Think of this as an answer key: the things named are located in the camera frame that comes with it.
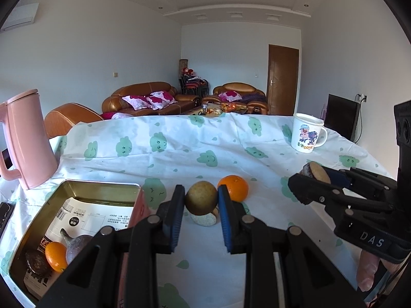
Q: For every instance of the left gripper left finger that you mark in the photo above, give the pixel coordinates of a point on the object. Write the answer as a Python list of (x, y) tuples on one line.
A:
[(120, 261)]

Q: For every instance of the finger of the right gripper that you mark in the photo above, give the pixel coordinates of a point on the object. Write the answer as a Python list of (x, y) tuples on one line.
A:
[(308, 190), (359, 187)]

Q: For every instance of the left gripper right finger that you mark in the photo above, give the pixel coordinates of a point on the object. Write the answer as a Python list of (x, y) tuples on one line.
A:
[(284, 267)]

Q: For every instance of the dark purple passion fruit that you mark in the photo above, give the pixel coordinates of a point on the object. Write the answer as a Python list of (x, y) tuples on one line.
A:
[(74, 245)]

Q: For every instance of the orange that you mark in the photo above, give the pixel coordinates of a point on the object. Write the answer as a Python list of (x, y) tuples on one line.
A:
[(55, 253), (237, 187)]

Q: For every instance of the dark brown round fruit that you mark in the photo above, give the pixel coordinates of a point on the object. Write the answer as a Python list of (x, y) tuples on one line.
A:
[(37, 262)]

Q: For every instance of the green-brown kiwi fruit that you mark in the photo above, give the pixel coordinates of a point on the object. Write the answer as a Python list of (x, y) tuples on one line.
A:
[(201, 198)]

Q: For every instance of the right hand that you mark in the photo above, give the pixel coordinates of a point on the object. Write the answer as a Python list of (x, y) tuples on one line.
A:
[(367, 268)]

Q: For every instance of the white cartoon mug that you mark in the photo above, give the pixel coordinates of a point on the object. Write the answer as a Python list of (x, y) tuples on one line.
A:
[(308, 133)]

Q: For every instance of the printed paper leaflet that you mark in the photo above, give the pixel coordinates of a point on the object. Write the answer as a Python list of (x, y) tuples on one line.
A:
[(77, 217)]

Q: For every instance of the black television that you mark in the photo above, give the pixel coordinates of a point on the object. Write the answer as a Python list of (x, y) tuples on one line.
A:
[(342, 116)]

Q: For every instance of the pink metal tin box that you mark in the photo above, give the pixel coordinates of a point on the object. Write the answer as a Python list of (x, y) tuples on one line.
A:
[(90, 191)]

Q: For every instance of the brown leather armchair sofa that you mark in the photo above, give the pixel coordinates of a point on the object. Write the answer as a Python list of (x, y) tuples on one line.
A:
[(239, 93)]

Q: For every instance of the white green patterned tablecloth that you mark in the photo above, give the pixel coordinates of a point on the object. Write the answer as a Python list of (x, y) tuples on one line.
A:
[(160, 152)]

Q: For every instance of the black smartphone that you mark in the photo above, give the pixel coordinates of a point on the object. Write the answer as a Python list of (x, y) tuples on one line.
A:
[(6, 211)]

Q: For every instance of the coffee table with items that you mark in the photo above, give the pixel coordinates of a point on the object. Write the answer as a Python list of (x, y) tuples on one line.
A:
[(212, 110)]

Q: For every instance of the pink electric kettle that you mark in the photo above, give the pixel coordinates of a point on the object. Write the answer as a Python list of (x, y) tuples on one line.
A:
[(27, 142)]

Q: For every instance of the brown wooden door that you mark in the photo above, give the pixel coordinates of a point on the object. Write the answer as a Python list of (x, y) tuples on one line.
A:
[(282, 77)]

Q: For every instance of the stacked chairs in corner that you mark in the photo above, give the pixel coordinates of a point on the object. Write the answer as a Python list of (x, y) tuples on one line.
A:
[(190, 82)]

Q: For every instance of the brown leather chair back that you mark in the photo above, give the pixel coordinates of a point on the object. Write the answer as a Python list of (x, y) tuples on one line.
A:
[(60, 120)]

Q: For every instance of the brown leather long sofa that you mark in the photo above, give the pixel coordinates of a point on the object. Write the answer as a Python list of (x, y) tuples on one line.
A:
[(149, 99)]

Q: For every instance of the white air conditioner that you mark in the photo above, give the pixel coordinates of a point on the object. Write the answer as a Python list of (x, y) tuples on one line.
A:
[(21, 16)]

